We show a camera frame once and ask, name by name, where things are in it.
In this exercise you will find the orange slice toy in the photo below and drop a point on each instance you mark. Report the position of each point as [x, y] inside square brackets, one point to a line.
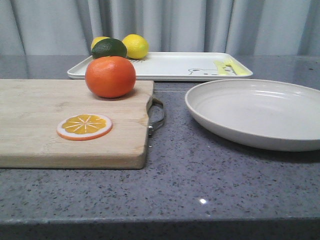
[83, 127]

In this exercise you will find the metal cutting board handle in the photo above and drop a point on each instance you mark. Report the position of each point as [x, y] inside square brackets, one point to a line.
[159, 119]

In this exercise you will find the yellow lemon left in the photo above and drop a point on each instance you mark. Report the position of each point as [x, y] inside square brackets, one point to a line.
[96, 40]

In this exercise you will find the yellow lemon right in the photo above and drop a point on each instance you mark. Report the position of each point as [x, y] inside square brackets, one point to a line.
[137, 46]

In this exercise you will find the yellow lemon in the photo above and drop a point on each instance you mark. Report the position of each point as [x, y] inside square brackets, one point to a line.
[137, 46]
[96, 40]

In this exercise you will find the white bear print tray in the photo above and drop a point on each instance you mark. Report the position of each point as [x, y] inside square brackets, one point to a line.
[189, 67]

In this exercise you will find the green lime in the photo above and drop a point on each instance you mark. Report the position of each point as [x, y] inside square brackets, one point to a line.
[109, 47]

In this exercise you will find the orange mandarin fruit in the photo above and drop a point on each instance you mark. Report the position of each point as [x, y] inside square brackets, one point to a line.
[110, 76]

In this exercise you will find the grey curtain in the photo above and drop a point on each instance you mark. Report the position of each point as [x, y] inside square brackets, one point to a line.
[237, 27]

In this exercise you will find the beige round plate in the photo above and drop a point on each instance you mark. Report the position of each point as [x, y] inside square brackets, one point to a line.
[263, 114]

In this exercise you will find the wooden cutting board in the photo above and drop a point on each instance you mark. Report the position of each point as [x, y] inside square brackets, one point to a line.
[31, 109]

